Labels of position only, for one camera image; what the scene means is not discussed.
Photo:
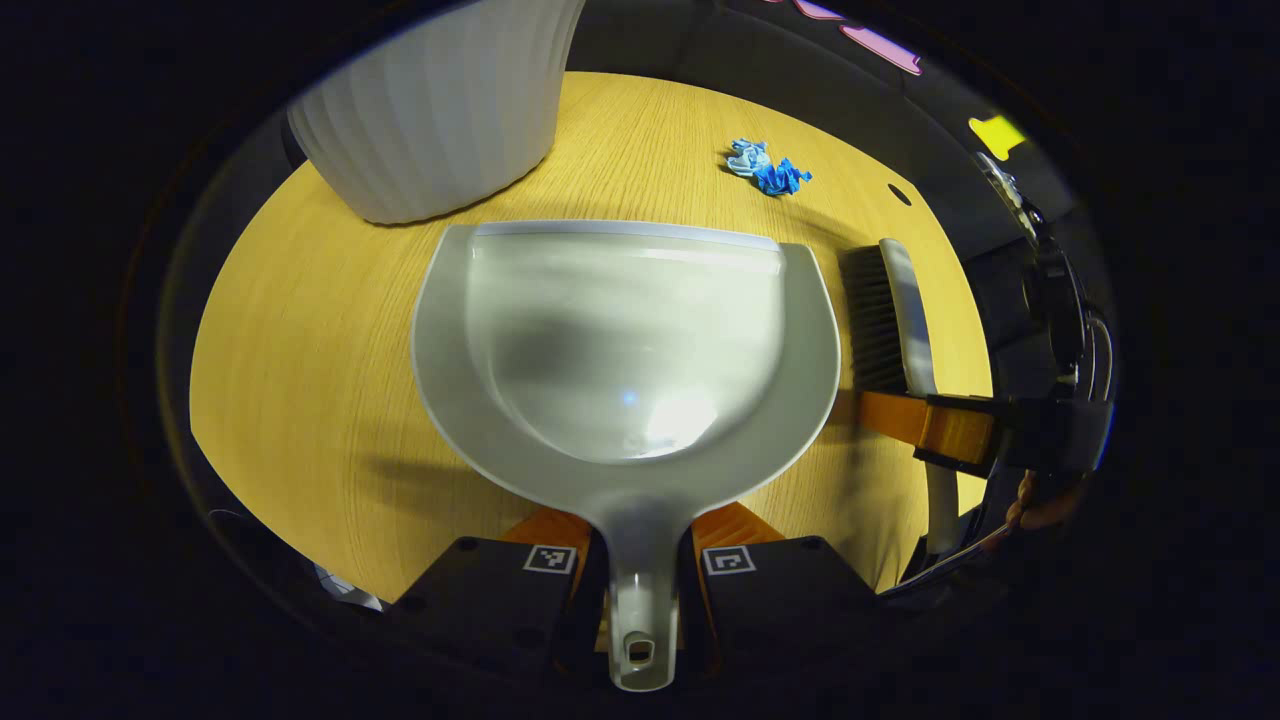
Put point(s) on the small white broom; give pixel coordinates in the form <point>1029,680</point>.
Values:
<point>905,300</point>

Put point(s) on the white plastic dustpan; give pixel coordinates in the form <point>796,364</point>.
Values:
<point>630,350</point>

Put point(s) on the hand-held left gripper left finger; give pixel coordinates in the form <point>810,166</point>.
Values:
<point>480,600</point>

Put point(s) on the white ribbed garbage bin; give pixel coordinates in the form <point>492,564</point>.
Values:
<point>440,110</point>

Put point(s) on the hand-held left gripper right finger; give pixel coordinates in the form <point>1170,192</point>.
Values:
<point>790,600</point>

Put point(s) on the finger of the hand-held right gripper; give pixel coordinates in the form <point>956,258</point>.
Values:
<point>950,430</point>

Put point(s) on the dark blue paper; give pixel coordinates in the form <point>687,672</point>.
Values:
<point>782,178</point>

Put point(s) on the wooden desktop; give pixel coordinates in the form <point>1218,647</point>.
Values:
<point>320,380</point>

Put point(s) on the light blue paper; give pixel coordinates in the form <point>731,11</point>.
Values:
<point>748,158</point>

